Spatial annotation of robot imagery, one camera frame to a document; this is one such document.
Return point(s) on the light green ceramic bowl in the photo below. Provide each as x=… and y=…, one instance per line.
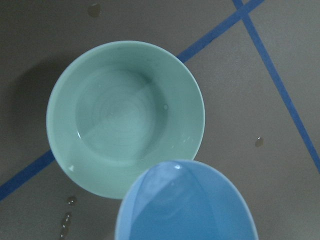
x=119, y=109

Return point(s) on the light blue plastic cup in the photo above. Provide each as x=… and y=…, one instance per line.
x=184, y=200

